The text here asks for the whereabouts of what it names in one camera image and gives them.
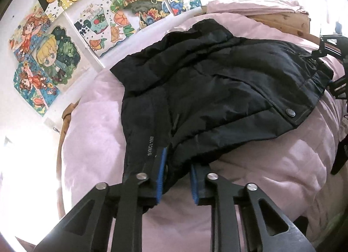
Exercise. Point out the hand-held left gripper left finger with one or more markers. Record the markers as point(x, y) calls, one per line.
point(163, 170)

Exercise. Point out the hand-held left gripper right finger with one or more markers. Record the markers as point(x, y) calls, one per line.
point(194, 184)

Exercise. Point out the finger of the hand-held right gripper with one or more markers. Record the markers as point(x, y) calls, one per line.
point(339, 87)
point(330, 46)

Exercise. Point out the black padded jacket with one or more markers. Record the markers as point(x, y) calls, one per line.
point(217, 91)

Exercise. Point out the pink duvet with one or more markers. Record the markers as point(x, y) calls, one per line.
point(272, 173)

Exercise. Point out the crumpled pink cloth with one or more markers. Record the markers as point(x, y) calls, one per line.
point(258, 7)

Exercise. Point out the group of colourful wall drawings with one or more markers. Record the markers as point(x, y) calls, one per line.
point(81, 23)

